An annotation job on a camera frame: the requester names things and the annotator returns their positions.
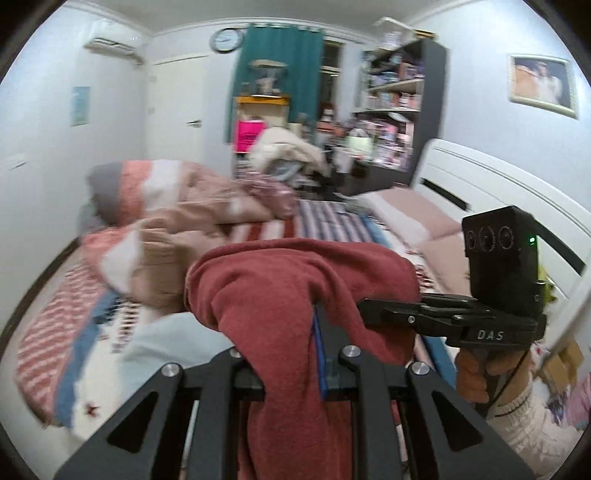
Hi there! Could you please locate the cluttered desk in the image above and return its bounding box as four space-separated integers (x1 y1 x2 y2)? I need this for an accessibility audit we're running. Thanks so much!
316 104 416 185

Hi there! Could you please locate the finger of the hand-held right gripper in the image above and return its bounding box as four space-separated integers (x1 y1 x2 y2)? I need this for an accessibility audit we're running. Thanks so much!
418 294 481 319
358 298 467 334

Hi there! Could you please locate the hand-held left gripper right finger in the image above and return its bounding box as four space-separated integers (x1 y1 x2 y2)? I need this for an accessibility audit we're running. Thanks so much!
313 305 536 480

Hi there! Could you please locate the pink pillow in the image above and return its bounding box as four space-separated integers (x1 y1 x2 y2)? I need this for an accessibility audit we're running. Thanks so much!
422 233 474 296
358 188 464 243

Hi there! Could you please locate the light blue wall poster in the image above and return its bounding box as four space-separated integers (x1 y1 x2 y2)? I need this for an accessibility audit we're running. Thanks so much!
71 86 91 127

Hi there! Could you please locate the dark bookshelf with items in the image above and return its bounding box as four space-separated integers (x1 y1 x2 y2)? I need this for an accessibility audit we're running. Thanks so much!
348 38 450 195

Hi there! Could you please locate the white box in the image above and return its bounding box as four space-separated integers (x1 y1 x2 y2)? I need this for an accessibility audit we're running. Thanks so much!
373 16 439 41

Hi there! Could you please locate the bright pink box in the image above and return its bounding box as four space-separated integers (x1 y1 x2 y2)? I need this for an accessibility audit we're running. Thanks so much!
235 119 267 153

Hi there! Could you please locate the light blue garment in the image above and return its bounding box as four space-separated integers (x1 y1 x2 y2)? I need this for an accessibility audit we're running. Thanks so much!
121 313 235 372

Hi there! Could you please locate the person's right hand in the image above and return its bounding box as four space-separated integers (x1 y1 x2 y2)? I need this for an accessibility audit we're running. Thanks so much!
455 345 533 408

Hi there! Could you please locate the white air conditioner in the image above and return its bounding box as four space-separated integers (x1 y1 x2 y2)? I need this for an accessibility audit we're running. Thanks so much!
83 36 145 66

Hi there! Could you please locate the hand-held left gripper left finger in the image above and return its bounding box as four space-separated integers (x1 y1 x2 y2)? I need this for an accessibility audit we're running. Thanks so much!
53 347 267 480

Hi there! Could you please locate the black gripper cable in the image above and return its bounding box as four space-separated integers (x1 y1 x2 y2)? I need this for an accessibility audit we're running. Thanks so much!
492 344 534 409

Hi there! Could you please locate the cardboard box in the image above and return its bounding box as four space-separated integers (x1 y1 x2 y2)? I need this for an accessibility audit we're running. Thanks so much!
538 339 585 386

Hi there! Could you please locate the dark red garment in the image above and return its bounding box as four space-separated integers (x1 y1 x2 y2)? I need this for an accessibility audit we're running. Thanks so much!
184 237 422 480

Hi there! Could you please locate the white bed headboard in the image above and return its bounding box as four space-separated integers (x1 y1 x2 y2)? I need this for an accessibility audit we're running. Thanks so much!
412 137 591 333

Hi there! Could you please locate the person's right forearm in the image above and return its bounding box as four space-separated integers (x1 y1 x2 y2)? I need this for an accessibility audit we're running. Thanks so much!
484 383 583 480

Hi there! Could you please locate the framed wall picture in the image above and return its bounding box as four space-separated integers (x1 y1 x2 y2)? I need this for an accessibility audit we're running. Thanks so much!
508 54 579 120

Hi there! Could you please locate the yellow topped cabinet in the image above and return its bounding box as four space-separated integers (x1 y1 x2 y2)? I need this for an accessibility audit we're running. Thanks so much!
233 93 291 155

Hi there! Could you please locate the teal curtain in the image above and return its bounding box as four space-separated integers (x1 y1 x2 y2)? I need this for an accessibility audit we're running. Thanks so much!
225 22 325 145

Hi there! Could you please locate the white door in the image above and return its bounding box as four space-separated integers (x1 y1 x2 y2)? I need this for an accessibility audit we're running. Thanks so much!
147 54 237 178

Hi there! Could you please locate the decorative figure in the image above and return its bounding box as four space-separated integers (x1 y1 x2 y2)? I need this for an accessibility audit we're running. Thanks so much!
248 59 290 99

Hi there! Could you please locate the round wall clock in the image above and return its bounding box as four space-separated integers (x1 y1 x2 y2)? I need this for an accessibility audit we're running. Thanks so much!
210 28 245 54

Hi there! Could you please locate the pink striped duvet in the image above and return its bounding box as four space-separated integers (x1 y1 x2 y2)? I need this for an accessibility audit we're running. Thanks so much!
81 159 301 315

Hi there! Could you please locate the pile of pale clothes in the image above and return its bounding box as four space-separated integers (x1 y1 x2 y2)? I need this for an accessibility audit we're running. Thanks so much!
249 126 332 182

